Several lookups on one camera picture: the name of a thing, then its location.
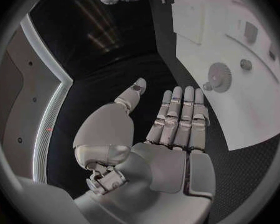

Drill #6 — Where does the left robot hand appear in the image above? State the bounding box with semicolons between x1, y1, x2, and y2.
71;77;217;224

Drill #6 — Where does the white task board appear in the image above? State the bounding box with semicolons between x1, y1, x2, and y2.
171;0;280;152

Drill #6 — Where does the grey gear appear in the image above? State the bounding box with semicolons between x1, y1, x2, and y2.
208;62;234;94

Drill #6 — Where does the grey square block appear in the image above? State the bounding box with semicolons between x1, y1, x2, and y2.
243;21;259;44

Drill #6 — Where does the grey round peg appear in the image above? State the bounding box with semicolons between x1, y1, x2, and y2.
240;59;253;71

